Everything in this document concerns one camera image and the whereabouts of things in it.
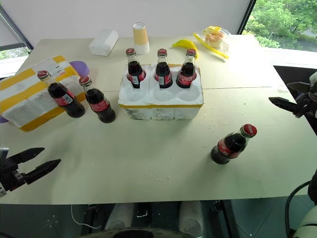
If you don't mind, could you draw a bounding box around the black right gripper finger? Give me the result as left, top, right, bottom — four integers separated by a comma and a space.
268, 97, 306, 118
287, 81, 312, 94

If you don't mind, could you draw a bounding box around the glass cola bottle red cap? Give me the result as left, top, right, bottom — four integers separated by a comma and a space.
125, 48, 147, 89
78, 76, 117, 124
175, 49, 198, 89
154, 48, 174, 89
210, 123, 258, 165
37, 70, 86, 119

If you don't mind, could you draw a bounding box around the stack of paper cups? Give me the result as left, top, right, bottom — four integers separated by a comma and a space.
132, 22, 151, 55

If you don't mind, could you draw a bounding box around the clear plastic bag yellow zip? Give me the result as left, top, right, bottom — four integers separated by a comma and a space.
193, 26, 231, 60

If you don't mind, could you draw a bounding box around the black table frame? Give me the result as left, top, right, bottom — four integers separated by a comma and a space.
209, 199, 251, 238

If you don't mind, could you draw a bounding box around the thin white cable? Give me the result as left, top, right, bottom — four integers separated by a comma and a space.
71, 204, 103, 229

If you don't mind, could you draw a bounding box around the white foam bottle tray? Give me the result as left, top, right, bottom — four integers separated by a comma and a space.
118, 63, 205, 121

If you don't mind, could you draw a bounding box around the black window frame beam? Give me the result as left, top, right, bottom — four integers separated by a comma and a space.
237, 0, 258, 36
0, 4, 34, 51

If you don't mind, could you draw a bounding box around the grey rounded shape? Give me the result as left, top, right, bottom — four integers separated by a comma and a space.
178, 200, 205, 232

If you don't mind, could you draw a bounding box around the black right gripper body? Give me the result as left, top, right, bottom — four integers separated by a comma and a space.
297, 84, 317, 119

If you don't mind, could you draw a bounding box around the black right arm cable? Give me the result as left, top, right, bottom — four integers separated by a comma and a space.
284, 180, 312, 238

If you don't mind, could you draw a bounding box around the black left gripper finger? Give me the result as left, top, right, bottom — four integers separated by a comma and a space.
24, 159, 62, 185
7, 147, 46, 165

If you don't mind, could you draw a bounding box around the bread bun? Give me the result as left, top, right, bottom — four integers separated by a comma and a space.
204, 32, 225, 45

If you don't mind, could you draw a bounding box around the yellow banana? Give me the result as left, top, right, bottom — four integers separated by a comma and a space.
172, 39, 199, 60

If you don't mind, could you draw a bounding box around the white cardboard box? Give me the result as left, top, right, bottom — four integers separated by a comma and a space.
88, 29, 119, 57

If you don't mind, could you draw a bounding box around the white foam lid yellow tape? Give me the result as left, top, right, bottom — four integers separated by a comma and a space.
0, 55, 88, 133

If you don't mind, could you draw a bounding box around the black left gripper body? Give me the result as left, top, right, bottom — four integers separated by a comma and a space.
0, 158, 27, 193

